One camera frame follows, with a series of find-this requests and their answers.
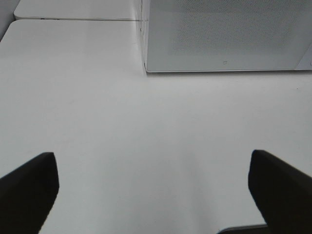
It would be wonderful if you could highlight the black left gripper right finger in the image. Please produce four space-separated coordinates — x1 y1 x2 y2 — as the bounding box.
248 150 312 234

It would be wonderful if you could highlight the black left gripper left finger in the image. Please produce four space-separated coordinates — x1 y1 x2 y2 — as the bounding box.
0 152 59 234

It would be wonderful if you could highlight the white microwave door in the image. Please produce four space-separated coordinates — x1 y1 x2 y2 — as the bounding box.
146 0 312 73

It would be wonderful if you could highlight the white microwave oven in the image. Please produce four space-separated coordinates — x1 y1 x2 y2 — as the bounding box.
140 0 312 73

